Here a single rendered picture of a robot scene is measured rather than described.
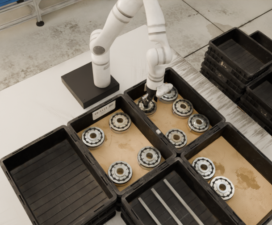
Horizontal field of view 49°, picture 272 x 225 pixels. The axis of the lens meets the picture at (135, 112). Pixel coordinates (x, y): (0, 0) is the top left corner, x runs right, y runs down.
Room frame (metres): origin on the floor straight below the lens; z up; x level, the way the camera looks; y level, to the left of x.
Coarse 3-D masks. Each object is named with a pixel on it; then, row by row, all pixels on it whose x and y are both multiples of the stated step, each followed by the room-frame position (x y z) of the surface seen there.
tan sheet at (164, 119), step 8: (160, 104) 0.90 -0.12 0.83; (168, 104) 0.90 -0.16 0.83; (160, 112) 0.85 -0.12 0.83; (168, 112) 0.85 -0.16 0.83; (192, 112) 0.87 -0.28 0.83; (152, 120) 0.80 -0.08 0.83; (160, 120) 0.80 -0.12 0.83; (168, 120) 0.81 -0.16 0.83; (176, 120) 0.81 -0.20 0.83; (184, 120) 0.82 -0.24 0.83; (160, 128) 0.76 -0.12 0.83; (168, 128) 0.76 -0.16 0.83; (176, 128) 0.77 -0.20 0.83; (184, 128) 0.77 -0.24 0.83; (192, 136) 0.73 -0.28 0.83
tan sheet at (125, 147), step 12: (120, 108) 0.85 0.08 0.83; (108, 120) 0.77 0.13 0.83; (108, 132) 0.71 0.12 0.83; (132, 132) 0.72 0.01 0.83; (108, 144) 0.64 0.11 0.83; (120, 144) 0.65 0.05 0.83; (132, 144) 0.66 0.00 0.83; (144, 144) 0.66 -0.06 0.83; (96, 156) 0.58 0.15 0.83; (108, 156) 0.58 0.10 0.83; (120, 156) 0.59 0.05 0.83; (132, 156) 0.60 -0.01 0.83; (108, 168) 0.53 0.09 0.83; (132, 168) 0.54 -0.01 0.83; (132, 180) 0.49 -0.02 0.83
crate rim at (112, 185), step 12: (120, 96) 0.85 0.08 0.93; (96, 108) 0.76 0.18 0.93; (132, 108) 0.78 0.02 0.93; (72, 120) 0.69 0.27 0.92; (144, 120) 0.74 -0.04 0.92; (72, 132) 0.63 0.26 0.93; (84, 144) 0.58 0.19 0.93; (168, 144) 0.62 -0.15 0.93; (156, 168) 0.51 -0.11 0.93; (108, 180) 0.43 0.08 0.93; (120, 192) 0.39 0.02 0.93
